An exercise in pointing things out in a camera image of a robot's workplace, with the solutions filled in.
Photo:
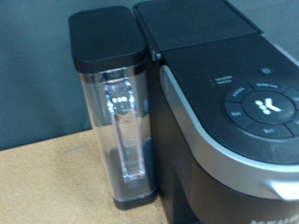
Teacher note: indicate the clear water reservoir black lid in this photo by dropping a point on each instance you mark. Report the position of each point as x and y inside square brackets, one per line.
[106, 40]

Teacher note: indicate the black Keurig coffee machine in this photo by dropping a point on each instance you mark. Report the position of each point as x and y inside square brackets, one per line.
[218, 140]

